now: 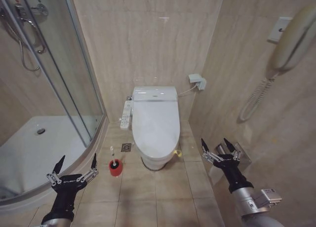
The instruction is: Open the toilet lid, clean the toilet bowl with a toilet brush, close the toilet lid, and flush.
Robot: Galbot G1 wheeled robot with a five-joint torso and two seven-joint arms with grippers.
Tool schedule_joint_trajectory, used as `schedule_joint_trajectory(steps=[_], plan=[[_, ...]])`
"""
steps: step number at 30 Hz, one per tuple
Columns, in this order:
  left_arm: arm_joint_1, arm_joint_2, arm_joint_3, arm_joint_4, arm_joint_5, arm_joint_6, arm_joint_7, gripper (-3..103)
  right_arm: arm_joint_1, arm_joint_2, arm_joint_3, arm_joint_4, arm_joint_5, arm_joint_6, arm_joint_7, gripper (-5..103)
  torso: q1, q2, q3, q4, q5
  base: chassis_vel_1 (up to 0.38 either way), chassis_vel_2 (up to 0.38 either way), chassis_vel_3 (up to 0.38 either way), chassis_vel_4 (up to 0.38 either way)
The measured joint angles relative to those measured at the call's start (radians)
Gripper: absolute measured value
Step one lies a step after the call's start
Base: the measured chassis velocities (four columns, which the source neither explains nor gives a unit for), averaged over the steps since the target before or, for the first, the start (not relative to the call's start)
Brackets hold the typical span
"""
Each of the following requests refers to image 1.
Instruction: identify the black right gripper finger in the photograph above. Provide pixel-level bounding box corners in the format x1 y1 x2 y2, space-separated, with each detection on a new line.
200 138 224 163
223 137 241 162

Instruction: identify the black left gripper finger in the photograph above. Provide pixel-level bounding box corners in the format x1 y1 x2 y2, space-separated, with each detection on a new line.
46 155 66 187
76 153 99 183

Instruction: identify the chrome toilet paper holder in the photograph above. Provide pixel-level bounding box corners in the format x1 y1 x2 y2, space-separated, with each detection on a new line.
216 142 252 165

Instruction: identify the red toilet brush holder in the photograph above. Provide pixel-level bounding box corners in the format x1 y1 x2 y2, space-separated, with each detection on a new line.
109 158 123 177

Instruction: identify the white toilet brush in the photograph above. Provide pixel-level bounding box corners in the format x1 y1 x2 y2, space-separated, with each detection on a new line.
109 145 119 170

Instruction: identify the white toilet bowl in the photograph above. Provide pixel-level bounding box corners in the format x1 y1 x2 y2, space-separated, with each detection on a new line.
134 138 178 170

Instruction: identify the white toilet lid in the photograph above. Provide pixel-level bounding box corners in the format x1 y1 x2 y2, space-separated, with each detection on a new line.
131 100 181 160

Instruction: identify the white shower tray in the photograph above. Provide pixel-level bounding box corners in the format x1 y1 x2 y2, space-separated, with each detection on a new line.
0 115 109 218

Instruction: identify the white bidet control panel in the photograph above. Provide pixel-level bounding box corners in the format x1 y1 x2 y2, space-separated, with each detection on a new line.
120 100 133 130

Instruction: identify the white bidet seat unit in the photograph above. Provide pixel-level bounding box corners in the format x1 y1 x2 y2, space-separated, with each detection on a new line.
127 85 178 103

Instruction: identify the glass shower door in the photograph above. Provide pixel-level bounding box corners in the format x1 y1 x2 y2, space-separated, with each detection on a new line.
0 0 108 205

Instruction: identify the chrome shower mixer valve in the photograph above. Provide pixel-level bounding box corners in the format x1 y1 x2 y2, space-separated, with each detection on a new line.
14 0 49 23

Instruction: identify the coiled white telephone cord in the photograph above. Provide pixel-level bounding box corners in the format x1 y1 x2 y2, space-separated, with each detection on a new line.
238 76 276 121

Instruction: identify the white power cord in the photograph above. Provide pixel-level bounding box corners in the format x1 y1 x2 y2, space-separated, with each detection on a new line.
177 85 198 96

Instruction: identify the grey wall power outlet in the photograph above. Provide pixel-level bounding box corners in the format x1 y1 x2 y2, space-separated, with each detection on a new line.
188 74 207 91

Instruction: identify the beige wall telephone handset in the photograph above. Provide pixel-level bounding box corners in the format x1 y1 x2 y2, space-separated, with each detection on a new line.
265 1 316 79

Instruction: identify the white wall plate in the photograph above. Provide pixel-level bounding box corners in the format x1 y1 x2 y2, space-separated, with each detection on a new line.
267 16 293 43

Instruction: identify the chrome shower hose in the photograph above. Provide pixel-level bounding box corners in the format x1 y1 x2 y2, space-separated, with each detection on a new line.
0 13 47 72

